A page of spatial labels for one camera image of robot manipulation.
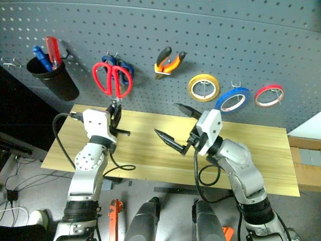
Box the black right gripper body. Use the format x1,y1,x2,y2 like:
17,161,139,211
189,131,208,152

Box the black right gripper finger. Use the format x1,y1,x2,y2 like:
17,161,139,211
153,128,192,156
175,102,202,119

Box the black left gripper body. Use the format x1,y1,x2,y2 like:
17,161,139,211
109,117,131,138

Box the red-handled scissors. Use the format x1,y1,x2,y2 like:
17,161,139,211
92,62,134,106

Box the blue tape roll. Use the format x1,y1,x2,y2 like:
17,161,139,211
214,87,250,115

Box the orange and black pliers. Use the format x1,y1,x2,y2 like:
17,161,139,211
153,46,188,80

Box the orange-red metal bar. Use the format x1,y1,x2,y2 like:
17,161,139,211
107,198,124,241

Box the yellow tape roll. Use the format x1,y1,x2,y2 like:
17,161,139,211
188,73,221,102

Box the black flat floor strip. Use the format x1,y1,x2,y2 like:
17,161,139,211
153,186,201,194

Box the black plastic cup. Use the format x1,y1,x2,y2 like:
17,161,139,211
26,58,80,102

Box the dark grey rounded shape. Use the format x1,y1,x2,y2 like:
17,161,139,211
124,196,161,241
192,199,226,241

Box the grey perforated pegboard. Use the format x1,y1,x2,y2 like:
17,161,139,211
0,0,321,136

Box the red tape roll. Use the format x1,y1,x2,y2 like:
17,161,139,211
254,84,285,108

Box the black cabinet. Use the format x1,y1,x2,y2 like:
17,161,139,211
0,66,76,161

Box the orange plastic piece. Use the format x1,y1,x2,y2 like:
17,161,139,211
222,226,235,241

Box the white rounded object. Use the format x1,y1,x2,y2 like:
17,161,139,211
26,209,50,226

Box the brown cardboard box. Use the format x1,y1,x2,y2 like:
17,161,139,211
287,135,321,193

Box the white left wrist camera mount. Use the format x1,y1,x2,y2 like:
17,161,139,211
82,108,118,143

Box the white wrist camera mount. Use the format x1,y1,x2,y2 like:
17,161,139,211
82,108,118,143
195,108,224,156

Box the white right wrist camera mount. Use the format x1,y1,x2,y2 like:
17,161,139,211
195,108,224,156

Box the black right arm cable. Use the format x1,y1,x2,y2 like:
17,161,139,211
193,148,236,203

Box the blue-handled scissors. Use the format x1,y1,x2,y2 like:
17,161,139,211
101,54,135,83

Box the red-handled screwdriver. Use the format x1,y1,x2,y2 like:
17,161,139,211
45,36,63,71

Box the blue-handled screwdriver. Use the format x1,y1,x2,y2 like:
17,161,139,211
32,45,54,72

